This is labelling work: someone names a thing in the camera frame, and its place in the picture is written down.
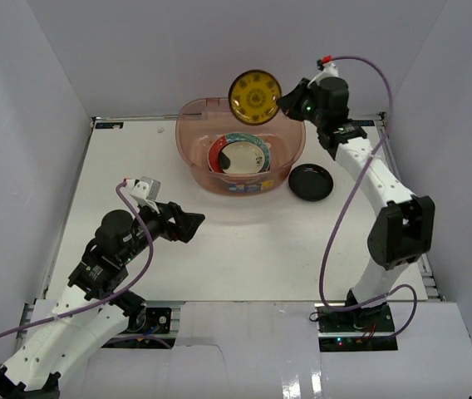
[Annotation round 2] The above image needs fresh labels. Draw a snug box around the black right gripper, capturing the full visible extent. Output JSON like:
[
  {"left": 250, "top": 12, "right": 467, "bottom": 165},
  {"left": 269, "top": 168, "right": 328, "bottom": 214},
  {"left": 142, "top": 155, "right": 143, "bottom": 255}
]
[{"left": 277, "top": 79, "right": 327, "bottom": 128}]

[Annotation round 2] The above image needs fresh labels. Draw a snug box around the yellow patterned plate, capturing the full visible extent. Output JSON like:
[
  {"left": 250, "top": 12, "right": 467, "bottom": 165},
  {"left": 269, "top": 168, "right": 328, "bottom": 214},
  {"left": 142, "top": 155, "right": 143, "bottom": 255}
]
[{"left": 228, "top": 69, "right": 282, "bottom": 126}]

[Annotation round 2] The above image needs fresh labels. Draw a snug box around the cream floral plate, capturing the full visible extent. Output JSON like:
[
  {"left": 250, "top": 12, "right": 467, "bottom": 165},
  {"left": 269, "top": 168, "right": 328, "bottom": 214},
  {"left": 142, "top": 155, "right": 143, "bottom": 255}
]
[{"left": 218, "top": 141, "right": 265, "bottom": 175}]

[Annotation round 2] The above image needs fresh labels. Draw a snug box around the red and teal floral plate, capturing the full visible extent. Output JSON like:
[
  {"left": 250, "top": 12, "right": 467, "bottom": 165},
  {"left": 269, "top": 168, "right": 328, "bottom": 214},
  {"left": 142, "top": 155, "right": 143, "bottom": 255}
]
[{"left": 207, "top": 132, "right": 271, "bottom": 175}]

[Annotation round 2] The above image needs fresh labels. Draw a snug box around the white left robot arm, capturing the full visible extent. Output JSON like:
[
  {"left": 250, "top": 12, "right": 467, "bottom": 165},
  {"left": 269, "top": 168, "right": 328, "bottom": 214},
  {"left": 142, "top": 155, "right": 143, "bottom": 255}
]
[{"left": 0, "top": 202, "right": 205, "bottom": 398}]

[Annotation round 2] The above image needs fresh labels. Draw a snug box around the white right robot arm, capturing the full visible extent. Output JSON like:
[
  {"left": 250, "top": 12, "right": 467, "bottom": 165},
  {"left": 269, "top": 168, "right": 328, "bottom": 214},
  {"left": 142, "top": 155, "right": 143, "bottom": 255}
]
[{"left": 277, "top": 76, "right": 435, "bottom": 332}]

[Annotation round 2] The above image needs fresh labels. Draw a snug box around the transparent pink plastic bin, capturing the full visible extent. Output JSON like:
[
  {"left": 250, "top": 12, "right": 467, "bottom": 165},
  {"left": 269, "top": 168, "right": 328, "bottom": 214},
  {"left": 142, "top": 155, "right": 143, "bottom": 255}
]
[{"left": 175, "top": 98, "right": 306, "bottom": 196}]

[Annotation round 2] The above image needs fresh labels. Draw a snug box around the black plate right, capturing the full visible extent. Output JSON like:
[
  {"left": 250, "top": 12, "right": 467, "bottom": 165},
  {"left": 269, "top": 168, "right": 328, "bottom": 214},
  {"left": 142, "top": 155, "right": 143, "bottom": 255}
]
[{"left": 288, "top": 164, "right": 334, "bottom": 202}]

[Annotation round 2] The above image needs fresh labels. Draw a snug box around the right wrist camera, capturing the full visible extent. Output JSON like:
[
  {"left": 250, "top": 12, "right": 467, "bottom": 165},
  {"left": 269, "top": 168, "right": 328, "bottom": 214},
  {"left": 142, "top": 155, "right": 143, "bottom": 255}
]
[{"left": 309, "top": 56, "right": 339, "bottom": 84}]

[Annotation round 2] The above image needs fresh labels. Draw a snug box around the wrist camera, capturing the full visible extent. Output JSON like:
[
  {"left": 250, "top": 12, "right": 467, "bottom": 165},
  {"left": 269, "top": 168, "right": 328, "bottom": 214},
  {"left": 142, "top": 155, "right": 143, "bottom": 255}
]
[
  {"left": 126, "top": 176, "right": 161, "bottom": 214},
  {"left": 309, "top": 56, "right": 339, "bottom": 84}
]

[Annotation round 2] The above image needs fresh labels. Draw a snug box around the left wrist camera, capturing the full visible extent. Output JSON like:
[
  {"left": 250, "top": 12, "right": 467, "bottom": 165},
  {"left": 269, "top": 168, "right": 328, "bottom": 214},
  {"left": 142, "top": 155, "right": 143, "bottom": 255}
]
[{"left": 126, "top": 176, "right": 161, "bottom": 214}]

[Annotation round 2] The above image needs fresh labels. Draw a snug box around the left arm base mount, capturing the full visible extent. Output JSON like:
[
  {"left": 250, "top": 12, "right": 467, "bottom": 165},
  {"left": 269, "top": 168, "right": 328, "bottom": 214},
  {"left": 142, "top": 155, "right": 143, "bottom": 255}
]
[{"left": 106, "top": 308, "right": 175, "bottom": 349}]

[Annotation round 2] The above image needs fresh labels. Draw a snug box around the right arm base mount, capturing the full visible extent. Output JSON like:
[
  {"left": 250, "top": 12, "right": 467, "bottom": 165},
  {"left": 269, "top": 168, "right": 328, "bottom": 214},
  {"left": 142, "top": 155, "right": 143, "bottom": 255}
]
[{"left": 308, "top": 303, "right": 398, "bottom": 353}]

